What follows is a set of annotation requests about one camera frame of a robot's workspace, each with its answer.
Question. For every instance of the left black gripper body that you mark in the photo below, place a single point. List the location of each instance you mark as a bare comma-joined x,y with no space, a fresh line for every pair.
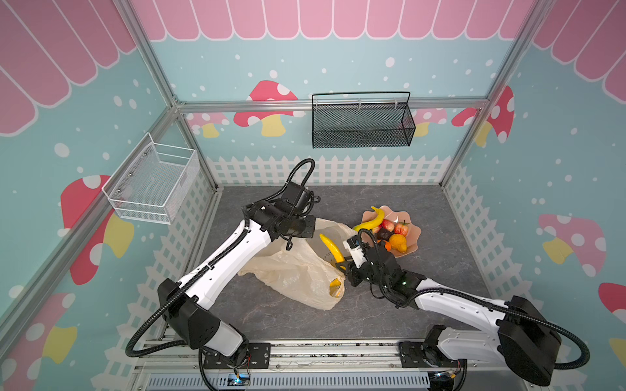
301,226

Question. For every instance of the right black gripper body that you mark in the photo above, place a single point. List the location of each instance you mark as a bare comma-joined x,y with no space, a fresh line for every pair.
365,274

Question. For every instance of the deep yellow banana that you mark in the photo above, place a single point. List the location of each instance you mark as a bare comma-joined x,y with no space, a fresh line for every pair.
339,259

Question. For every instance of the translucent cream plastic bag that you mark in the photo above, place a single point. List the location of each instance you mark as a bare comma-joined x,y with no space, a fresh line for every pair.
307,272

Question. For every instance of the yellow-green banana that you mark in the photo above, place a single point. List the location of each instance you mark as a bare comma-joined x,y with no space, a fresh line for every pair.
373,223

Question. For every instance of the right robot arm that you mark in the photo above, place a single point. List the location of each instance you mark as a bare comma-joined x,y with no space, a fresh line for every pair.
511,332

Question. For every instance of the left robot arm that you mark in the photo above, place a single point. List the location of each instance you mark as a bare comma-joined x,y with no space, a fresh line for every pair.
264,222

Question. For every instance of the yellow mango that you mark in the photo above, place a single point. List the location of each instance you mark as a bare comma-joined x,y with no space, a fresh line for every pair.
398,243

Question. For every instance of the dark purple fruit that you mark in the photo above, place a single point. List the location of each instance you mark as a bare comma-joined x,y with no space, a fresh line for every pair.
384,234

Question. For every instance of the red peach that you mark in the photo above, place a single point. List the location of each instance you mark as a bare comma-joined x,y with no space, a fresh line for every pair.
388,225

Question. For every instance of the red apple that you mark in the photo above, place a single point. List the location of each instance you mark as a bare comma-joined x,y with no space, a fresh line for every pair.
402,228

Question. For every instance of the pink flower-shaped fruit plate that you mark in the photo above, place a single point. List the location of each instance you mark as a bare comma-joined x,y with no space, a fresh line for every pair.
402,216

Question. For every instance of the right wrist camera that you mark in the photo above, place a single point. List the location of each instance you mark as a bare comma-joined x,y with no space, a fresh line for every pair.
357,252

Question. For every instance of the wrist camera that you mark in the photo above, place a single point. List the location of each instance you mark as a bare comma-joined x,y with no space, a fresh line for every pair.
357,252
295,198

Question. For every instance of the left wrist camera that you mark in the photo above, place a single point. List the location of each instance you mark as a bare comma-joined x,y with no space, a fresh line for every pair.
295,198

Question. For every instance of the black mesh wall basket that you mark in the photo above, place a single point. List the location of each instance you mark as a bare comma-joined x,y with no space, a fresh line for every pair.
371,119

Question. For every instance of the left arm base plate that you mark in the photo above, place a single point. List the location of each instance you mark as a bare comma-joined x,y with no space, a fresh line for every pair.
248,356

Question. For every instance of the white wire wall basket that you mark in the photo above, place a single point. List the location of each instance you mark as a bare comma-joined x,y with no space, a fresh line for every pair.
151,184

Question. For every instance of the aluminium mounting rail frame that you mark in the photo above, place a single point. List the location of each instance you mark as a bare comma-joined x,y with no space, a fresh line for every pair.
376,364

